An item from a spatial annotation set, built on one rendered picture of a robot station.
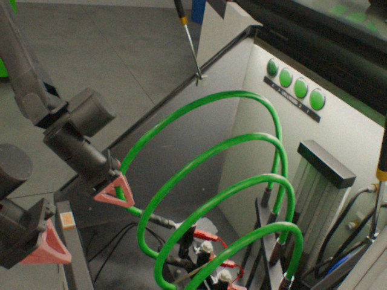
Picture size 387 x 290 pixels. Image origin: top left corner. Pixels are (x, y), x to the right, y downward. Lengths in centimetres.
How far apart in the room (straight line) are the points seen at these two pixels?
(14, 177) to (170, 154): 70
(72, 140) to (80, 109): 6
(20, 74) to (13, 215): 28
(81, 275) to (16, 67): 49
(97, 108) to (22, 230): 23
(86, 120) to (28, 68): 15
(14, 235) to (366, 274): 48
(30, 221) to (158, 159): 62
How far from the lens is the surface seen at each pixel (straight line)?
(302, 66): 90
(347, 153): 86
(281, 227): 61
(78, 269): 98
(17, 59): 78
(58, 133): 68
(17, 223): 59
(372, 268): 58
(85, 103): 68
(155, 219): 83
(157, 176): 119
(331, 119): 89
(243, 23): 349
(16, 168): 53
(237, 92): 73
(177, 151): 116
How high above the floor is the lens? 170
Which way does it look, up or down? 32 degrees down
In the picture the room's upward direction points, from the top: 10 degrees clockwise
